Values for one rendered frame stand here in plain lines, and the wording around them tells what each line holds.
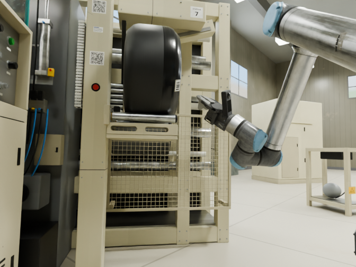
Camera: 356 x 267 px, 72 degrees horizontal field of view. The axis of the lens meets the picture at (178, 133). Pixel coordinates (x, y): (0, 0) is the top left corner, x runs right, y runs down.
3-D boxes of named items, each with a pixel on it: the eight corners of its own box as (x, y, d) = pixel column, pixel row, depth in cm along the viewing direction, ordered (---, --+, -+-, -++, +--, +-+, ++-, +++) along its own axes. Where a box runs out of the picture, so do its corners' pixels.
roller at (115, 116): (109, 116, 123) (109, 109, 125) (109, 122, 126) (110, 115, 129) (177, 119, 129) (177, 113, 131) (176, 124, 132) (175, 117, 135)
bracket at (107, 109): (103, 124, 119) (104, 104, 120) (110, 130, 158) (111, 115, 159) (110, 124, 120) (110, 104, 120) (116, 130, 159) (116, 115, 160)
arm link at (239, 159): (252, 171, 115) (265, 153, 107) (230, 170, 112) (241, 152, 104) (246, 157, 122) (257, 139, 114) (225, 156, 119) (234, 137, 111)
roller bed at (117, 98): (94, 123, 167) (96, 81, 169) (97, 125, 182) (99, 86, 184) (123, 124, 170) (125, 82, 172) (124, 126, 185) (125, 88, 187)
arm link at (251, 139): (253, 157, 103) (263, 140, 97) (229, 140, 108) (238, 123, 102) (263, 148, 109) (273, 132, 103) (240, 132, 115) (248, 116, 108)
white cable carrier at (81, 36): (73, 106, 129) (78, 19, 132) (76, 108, 134) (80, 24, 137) (82, 106, 130) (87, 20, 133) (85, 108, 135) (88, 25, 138)
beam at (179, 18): (117, 11, 161) (118, -10, 162) (119, 30, 186) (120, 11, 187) (206, 21, 171) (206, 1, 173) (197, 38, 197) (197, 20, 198)
